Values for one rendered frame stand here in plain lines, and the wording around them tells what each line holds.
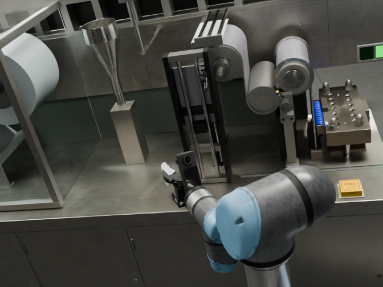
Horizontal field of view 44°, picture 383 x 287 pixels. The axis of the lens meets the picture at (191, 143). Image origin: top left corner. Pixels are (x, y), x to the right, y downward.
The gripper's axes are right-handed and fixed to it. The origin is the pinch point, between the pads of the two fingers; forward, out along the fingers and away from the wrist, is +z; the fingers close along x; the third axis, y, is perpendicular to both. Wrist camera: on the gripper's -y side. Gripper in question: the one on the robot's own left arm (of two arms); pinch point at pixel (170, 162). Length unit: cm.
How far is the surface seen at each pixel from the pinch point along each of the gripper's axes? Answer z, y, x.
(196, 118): 31.6, 2.8, 22.4
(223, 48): 34, -21, 36
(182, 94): 33.5, -7.0, 18.0
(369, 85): 199, 89, 263
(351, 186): -9, 23, 62
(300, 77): 18, -10, 58
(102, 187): 56, 36, -12
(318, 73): 256, 91, 249
